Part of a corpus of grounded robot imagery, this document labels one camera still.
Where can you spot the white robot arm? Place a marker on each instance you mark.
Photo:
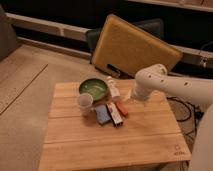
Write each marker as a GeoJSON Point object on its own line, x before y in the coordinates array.
{"type": "Point", "coordinates": [196, 91]}

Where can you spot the white cream bottle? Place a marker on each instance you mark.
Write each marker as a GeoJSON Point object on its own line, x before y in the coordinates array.
{"type": "Point", "coordinates": [114, 91]}

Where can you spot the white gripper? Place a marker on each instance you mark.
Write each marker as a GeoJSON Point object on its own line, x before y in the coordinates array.
{"type": "Point", "coordinates": [139, 93]}

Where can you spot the dark chair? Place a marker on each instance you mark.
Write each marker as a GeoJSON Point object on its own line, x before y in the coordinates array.
{"type": "Point", "coordinates": [154, 26]}

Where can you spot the yellow cushion board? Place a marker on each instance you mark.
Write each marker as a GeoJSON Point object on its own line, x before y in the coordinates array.
{"type": "Point", "coordinates": [129, 49]}

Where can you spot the dark red-white box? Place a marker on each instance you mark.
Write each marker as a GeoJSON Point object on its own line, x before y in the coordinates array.
{"type": "Point", "coordinates": [114, 113]}

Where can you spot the white ceramic cup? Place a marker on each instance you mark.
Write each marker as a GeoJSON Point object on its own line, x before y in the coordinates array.
{"type": "Point", "coordinates": [85, 102]}

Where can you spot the green ceramic bowl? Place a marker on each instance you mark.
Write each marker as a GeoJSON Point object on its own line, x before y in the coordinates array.
{"type": "Point", "coordinates": [97, 88]}

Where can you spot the orange red pepper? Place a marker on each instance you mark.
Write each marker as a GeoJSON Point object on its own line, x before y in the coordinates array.
{"type": "Point", "coordinates": [121, 108]}

